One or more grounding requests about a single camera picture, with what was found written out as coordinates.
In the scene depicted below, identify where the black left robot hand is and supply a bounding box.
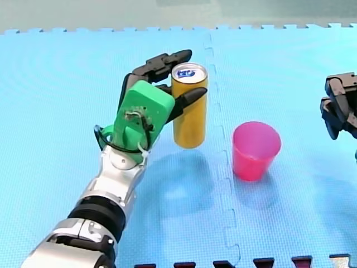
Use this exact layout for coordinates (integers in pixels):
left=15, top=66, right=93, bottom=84
left=118, top=49, right=208, bottom=125

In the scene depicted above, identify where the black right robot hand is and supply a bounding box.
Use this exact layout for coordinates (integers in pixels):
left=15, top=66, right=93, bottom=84
left=319, top=72, right=357, bottom=140

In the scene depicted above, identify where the yellow drink can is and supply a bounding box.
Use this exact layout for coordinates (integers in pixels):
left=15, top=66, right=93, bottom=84
left=170, top=63, right=208, bottom=149

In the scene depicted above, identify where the pink plastic cup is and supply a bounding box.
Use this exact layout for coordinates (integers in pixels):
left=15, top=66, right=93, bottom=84
left=232, top=121, right=282, bottom=182

